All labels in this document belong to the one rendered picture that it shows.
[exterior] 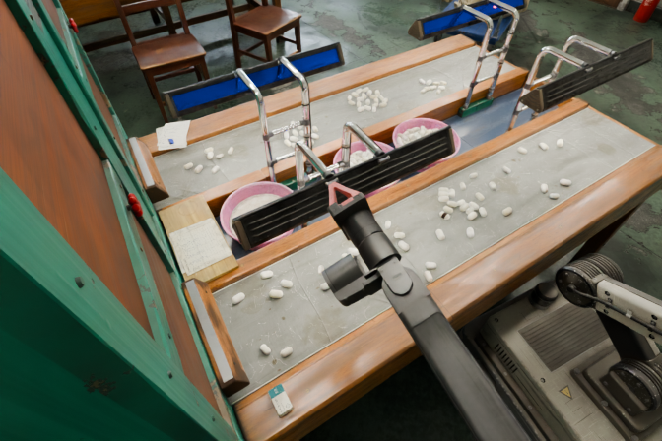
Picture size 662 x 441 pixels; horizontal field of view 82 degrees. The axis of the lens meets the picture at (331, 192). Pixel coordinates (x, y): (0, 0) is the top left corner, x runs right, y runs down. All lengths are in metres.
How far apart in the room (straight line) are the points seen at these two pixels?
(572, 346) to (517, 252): 0.41
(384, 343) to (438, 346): 0.49
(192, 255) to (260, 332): 0.31
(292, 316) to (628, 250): 2.01
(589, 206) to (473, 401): 1.09
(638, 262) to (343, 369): 1.95
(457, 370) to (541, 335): 0.99
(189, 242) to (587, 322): 1.36
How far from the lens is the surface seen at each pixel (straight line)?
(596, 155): 1.83
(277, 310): 1.12
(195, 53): 2.93
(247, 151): 1.55
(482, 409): 0.56
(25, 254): 0.26
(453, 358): 0.57
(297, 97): 1.77
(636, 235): 2.76
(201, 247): 1.23
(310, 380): 1.02
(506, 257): 1.28
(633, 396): 1.45
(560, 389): 1.49
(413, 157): 1.00
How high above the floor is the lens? 1.74
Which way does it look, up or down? 48 degrees down
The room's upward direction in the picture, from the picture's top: straight up
